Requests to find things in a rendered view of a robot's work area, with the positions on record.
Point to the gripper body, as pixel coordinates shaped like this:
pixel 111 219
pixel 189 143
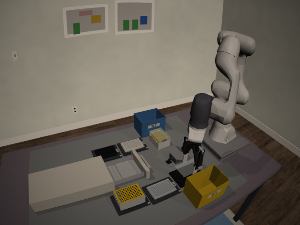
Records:
pixel 196 145

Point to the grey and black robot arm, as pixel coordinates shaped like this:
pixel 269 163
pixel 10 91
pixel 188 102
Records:
pixel 230 60

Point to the dark grey bench mat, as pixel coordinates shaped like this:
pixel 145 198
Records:
pixel 100 210

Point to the blue open-top bin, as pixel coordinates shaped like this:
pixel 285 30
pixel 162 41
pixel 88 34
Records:
pixel 148 120

